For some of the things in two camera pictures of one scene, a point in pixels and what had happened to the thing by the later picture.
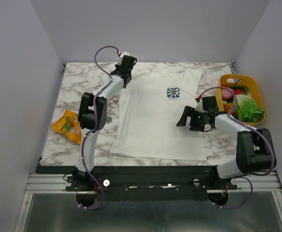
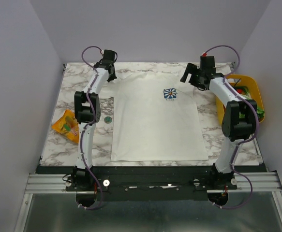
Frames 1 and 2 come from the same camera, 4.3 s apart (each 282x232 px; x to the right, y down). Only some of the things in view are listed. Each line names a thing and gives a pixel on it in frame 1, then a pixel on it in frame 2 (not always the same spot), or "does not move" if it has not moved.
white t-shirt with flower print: (150, 104) does not move
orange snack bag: (68, 125) does not move
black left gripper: (116, 67) → (112, 76)
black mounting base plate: (145, 183) does not move
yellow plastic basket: (251, 82) does not move
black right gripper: (193, 118) → (192, 75)
